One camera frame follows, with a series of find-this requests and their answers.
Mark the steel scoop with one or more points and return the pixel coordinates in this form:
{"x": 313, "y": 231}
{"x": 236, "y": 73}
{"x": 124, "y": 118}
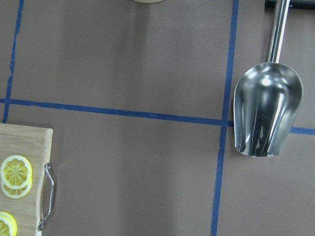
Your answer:
{"x": 267, "y": 98}

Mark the wooden mug tree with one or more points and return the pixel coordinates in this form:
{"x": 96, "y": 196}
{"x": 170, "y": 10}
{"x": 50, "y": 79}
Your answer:
{"x": 148, "y": 1}

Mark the wooden cutting board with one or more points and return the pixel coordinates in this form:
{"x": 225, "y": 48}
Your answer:
{"x": 33, "y": 143}

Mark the black glass rack tray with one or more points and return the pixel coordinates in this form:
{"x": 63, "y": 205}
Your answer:
{"x": 294, "y": 4}

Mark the lemon slice under top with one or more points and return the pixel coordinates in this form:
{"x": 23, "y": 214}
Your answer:
{"x": 16, "y": 193}

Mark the lemon slice lower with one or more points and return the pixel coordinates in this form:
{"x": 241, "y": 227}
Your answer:
{"x": 8, "y": 225}

